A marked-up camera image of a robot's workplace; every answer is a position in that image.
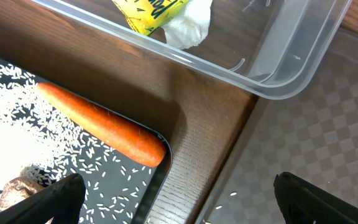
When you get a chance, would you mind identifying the clear plastic bin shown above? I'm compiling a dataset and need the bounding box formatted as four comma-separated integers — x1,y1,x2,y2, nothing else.
40,0,350,100

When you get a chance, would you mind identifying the black waste bin tray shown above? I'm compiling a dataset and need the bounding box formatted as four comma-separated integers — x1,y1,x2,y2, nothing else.
0,48,173,224

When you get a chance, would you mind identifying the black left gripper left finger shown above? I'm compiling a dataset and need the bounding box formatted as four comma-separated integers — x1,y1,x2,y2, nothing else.
0,173,86,224

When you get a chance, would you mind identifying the white paper napkin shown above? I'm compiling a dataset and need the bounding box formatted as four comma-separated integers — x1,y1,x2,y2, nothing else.
162,0,213,50

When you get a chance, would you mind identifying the orange carrot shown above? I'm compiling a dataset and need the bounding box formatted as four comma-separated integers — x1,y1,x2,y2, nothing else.
37,83,166,167

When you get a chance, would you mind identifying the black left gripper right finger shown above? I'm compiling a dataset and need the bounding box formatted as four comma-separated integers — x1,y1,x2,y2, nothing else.
273,172,358,224

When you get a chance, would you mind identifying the dark brown serving tray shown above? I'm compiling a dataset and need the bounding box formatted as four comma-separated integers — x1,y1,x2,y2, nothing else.
196,29,358,223

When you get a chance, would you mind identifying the foil snack wrapper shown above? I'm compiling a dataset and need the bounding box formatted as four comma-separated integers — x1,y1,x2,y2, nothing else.
112,0,190,35

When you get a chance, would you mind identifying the pile of white rice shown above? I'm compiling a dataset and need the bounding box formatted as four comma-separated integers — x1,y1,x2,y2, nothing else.
0,49,154,224

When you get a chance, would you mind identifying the brown dried mushroom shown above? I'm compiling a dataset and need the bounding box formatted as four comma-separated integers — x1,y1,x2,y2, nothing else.
0,177,45,210

